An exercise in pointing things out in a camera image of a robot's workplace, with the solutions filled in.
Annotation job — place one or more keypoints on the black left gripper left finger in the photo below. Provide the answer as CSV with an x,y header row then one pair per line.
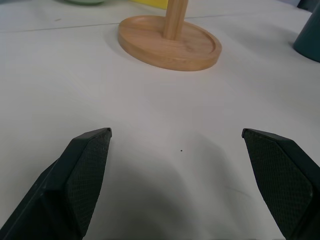
x,y
75,180

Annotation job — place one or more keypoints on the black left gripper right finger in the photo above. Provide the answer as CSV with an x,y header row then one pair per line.
x,y
282,175

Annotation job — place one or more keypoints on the dark teal cup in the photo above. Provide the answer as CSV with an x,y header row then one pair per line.
x,y
309,37

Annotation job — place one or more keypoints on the wooden stand with round base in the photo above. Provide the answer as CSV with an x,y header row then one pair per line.
x,y
172,42

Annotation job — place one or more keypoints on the light green bowl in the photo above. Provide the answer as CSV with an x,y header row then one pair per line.
x,y
83,2

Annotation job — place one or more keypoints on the yellow box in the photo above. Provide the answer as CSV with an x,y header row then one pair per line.
x,y
152,3

